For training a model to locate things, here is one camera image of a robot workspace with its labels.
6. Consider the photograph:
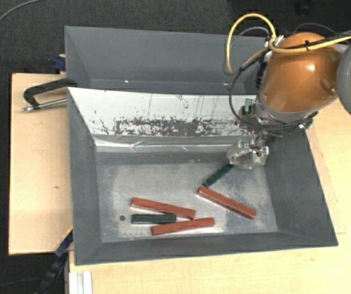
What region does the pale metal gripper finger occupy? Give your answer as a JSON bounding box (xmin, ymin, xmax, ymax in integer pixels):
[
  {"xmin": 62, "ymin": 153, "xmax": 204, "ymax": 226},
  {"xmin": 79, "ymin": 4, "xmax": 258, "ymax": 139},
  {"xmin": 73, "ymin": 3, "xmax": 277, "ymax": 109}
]
[
  {"xmin": 226, "ymin": 140, "xmax": 252, "ymax": 166},
  {"xmin": 240, "ymin": 145, "xmax": 270, "ymax": 170}
]

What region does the dark green flat block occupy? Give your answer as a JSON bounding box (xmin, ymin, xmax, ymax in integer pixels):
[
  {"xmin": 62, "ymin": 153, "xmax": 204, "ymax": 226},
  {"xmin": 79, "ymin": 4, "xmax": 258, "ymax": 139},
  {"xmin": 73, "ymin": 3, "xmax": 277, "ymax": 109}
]
[
  {"xmin": 202, "ymin": 162, "xmax": 235, "ymax": 187},
  {"xmin": 130, "ymin": 213, "xmax": 178, "ymax": 225}
]

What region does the red-brown flat block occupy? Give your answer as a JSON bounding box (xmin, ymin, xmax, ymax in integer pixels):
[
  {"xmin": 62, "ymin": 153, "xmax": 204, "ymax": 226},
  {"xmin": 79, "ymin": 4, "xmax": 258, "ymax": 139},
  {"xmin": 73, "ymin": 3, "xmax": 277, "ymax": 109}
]
[
  {"xmin": 151, "ymin": 216, "xmax": 216, "ymax": 236},
  {"xmin": 197, "ymin": 186, "xmax": 257, "ymax": 220},
  {"xmin": 130, "ymin": 197, "xmax": 197, "ymax": 221}
]

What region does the grey metal bin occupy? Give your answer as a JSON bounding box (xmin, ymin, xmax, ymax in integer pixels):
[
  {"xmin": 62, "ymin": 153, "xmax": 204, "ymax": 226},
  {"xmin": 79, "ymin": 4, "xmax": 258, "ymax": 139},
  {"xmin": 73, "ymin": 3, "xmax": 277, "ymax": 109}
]
[{"xmin": 64, "ymin": 25, "xmax": 339, "ymax": 266}]

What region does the pale wood flat board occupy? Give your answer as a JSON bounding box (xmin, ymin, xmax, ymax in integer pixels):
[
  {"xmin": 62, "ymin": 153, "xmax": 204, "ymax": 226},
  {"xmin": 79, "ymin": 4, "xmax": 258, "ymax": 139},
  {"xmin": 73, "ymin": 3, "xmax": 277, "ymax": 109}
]
[{"xmin": 8, "ymin": 73, "xmax": 74, "ymax": 255}]

